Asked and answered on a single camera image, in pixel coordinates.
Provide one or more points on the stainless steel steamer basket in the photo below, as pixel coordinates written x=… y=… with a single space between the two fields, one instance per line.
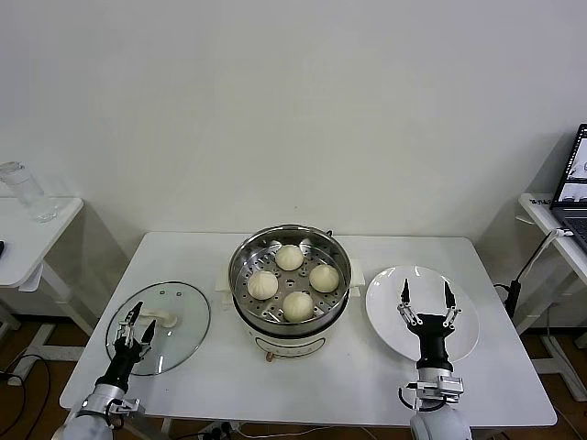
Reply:
x=293 y=279

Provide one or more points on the clear glass jar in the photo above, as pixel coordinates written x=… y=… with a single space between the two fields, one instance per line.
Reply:
x=32 y=197

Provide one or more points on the white desk with label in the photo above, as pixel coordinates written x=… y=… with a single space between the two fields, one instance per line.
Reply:
x=539 y=215

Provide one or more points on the white round plate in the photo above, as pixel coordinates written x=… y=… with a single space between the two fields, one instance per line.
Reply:
x=385 y=298

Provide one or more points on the round glass pot lid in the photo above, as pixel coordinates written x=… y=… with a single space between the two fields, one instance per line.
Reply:
x=183 y=302

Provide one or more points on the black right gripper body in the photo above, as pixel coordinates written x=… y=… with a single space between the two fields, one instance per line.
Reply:
x=433 y=339

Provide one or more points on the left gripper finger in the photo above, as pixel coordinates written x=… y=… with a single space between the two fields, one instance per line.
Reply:
x=127 y=327
x=147 y=334

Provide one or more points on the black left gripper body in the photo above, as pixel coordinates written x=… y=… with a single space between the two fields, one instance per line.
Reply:
x=118 y=366

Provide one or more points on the white power strip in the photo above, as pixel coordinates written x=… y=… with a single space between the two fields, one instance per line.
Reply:
x=220 y=428

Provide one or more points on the white steamed baozi bun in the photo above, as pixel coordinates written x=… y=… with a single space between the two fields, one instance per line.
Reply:
x=324 y=278
x=289 y=256
x=298 y=306
x=263 y=284

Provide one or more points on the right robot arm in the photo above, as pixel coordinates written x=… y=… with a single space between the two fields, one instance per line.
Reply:
x=440 y=426

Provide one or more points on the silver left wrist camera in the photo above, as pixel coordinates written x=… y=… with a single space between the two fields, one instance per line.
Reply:
x=126 y=407

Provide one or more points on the white side table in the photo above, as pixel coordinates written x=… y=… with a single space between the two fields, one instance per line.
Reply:
x=27 y=229

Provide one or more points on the open dark laptop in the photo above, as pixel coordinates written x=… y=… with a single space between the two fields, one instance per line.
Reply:
x=573 y=220

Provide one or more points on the white electric cooker pot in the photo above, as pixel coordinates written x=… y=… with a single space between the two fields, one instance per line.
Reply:
x=293 y=344

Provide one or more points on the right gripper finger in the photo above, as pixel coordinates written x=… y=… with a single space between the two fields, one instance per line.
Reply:
x=405 y=295
x=449 y=298

